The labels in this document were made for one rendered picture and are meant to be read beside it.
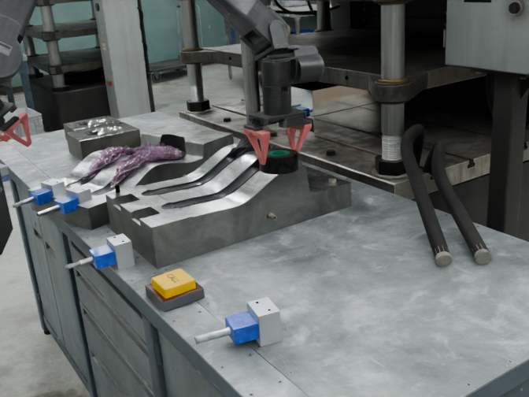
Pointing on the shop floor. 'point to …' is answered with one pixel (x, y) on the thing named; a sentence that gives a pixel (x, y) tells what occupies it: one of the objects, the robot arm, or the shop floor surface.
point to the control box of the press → (468, 59)
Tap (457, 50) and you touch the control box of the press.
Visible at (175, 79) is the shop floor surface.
